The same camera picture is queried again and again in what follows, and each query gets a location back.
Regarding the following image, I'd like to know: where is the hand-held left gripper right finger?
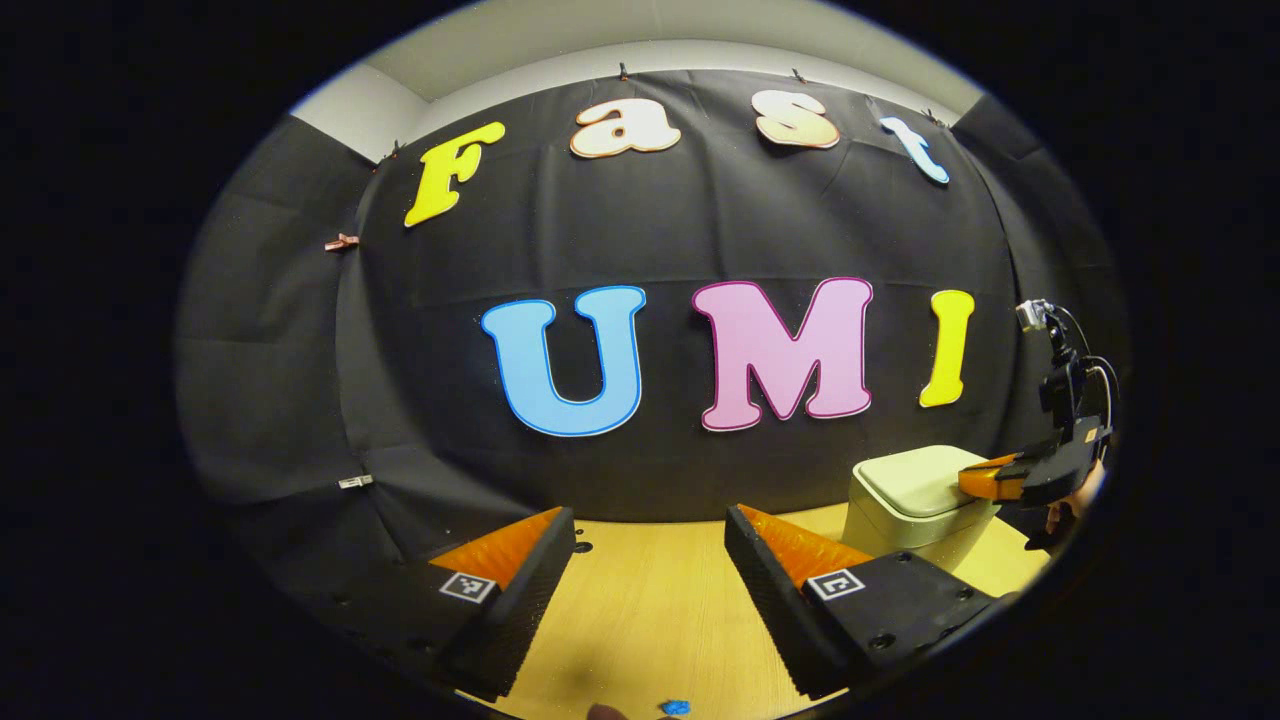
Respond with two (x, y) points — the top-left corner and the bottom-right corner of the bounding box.
(724, 504), (1016, 701)

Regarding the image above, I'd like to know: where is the wooden desktop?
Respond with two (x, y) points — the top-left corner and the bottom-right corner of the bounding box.
(455, 503), (1051, 720)

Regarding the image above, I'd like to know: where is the black backdrop cloth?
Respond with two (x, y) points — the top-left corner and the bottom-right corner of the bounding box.
(175, 68), (1131, 551)

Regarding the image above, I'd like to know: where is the green desktop garbage bin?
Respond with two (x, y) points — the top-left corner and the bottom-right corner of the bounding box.
(843, 445), (1001, 573)

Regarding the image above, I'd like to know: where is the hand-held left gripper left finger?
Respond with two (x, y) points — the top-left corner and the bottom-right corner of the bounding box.
(320, 506), (578, 701)

